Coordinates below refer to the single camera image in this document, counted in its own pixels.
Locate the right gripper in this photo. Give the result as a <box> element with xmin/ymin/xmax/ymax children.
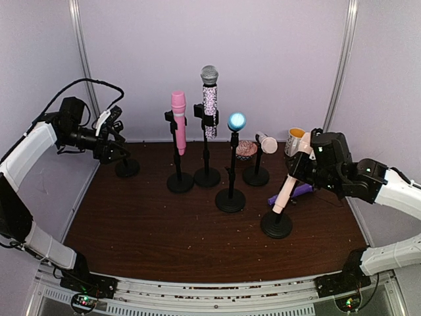
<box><xmin>285</xmin><ymin>151</ymin><xmax>343</xmax><ymax>195</ymax></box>

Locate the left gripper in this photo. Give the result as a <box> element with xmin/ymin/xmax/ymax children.
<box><xmin>59</xmin><ymin>124</ymin><xmax>130</xmax><ymax>164</ymax></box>

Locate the beige pink microphone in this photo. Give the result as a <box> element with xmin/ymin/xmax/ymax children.
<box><xmin>272</xmin><ymin>132</ymin><xmax>315</xmax><ymax>214</ymax></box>

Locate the purple microphone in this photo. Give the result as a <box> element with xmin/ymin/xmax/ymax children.
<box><xmin>268</xmin><ymin>184</ymin><xmax>314</xmax><ymax>205</ymax></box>

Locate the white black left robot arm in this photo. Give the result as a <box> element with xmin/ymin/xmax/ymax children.
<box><xmin>1</xmin><ymin>97</ymin><xmax>128</xmax><ymax>292</ymax></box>

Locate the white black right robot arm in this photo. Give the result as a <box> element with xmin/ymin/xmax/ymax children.
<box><xmin>277</xmin><ymin>128</ymin><xmax>420</xmax><ymax>291</ymax></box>

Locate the pale pink small microphone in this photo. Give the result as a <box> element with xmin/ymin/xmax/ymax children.
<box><xmin>255</xmin><ymin>132</ymin><xmax>278</xmax><ymax>154</ymax></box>

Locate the black small-mic stand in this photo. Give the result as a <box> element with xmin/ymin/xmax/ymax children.
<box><xmin>242</xmin><ymin>143</ymin><xmax>270</xmax><ymax>186</ymax></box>

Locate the black blue-mic stand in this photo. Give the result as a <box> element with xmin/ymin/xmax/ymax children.
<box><xmin>215</xmin><ymin>131</ymin><xmax>246</xmax><ymax>213</ymax></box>

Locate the black pink-mic stand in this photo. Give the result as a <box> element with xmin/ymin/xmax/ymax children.
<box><xmin>164</xmin><ymin>111</ymin><xmax>194</xmax><ymax>194</ymax></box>

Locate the blue-head microphone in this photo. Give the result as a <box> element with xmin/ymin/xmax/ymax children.
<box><xmin>228</xmin><ymin>112</ymin><xmax>247</xmax><ymax>132</ymax></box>

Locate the black glitter-mic stand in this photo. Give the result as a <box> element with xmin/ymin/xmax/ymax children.
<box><xmin>193</xmin><ymin>103</ymin><xmax>220</xmax><ymax>188</ymax></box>

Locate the glitter silver-head microphone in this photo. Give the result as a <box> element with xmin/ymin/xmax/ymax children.
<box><xmin>201</xmin><ymin>65</ymin><xmax>219</xmax><ymax>139</ymax></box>

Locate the white floral mug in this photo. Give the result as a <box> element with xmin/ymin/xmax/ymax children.
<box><xmin>284</xmin><ymin>128</ymin><xmax>305</xmax><ymax>157</ymax></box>

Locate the patterned ceramic bowl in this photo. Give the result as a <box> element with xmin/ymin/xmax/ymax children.
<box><xmin>235</xmin><ymin>140</ymin><xmax>257</xmax><ymax>161</ymax></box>

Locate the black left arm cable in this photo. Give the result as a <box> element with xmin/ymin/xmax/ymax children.
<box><xmin>36</xmin><ymin>78</ymin><xmax>125</xmax><ymax>126</ymax></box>

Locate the aluminium left corner post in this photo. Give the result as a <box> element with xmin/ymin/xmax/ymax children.
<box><xmin>68</xmin><ymin>0</ymin><xmax>100</xmax><ymax>117</ymax></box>

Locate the aluminium corner post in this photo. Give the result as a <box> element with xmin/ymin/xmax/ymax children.
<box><xmin>68</xmin><ymin>0</ymin><xmax>100</xmax><ymax>117</ymax></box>
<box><xmin>322</xmin><ymin>0</ymin><xmax>359</xmax><ymax>132</ymax></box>

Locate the aluminium front rail base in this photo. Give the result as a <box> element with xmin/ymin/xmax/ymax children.
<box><xmin>24</xmin><ymin>263</ymin><xmax>408</xmax><ymax>315</ymax></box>

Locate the aluminium right corner post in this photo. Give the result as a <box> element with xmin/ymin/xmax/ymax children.
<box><xmin>322</xmin><ymin>0</ymin><xmax>359</xmax><ymax>132</ymax></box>

